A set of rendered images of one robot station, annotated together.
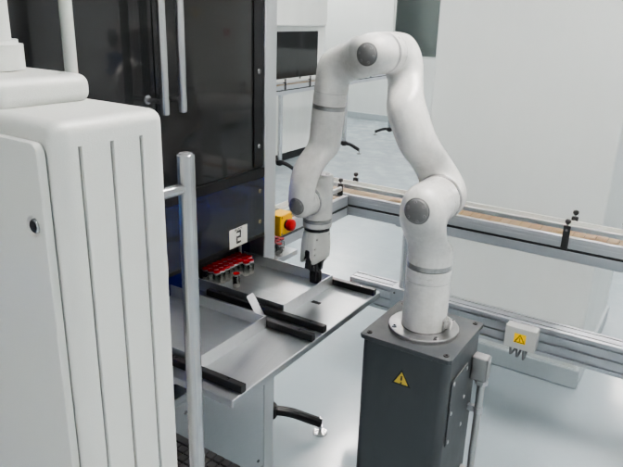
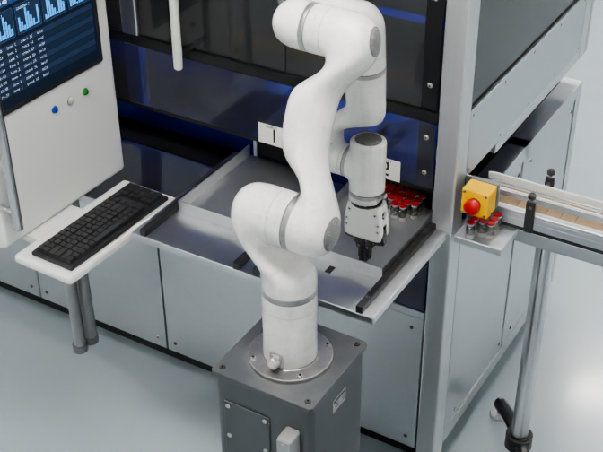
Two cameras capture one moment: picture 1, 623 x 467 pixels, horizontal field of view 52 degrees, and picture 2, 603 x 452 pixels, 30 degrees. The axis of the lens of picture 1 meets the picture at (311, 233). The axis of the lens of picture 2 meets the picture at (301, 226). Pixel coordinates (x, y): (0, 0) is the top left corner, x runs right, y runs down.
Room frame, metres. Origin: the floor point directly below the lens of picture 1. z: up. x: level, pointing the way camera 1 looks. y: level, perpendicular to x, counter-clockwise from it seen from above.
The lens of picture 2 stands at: (1.57, -2.23, 2.50)
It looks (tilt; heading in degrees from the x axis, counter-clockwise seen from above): 34 degrees down; 89
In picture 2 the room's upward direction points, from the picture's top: 1 degrees counter-clockwise
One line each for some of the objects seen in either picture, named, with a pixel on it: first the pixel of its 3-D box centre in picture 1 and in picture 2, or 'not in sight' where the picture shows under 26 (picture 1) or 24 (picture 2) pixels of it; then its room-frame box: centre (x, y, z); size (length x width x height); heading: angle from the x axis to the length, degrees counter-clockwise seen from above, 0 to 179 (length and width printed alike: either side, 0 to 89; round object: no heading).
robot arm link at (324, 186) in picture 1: (317, 195); (365, 162); (1.75, -0.01, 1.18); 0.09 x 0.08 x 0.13; 148
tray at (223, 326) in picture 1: (184, 322); (255, 189); (1.49, 0.32, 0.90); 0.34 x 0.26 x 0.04; 58
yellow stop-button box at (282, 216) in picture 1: (278, 221); (479, 197); (2.05, 0.11, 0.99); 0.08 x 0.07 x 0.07; 58
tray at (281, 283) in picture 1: (261, 281); (367, 224); (1.77, 0.14, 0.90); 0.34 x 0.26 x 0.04; 58
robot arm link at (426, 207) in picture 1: (428, 225); (275, 239); (1.54, -0.30, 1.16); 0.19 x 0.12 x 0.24; 148
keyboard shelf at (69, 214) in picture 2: not in sight; (88, 224); (1.03, 0.33, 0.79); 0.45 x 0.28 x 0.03; 56
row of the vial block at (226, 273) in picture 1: (234, 270); (387, 202); (1.83, 0.24, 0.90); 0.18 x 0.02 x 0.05; 148
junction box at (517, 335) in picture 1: (521, 336); not in sight; (2.22, -0.83, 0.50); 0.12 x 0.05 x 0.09; 58
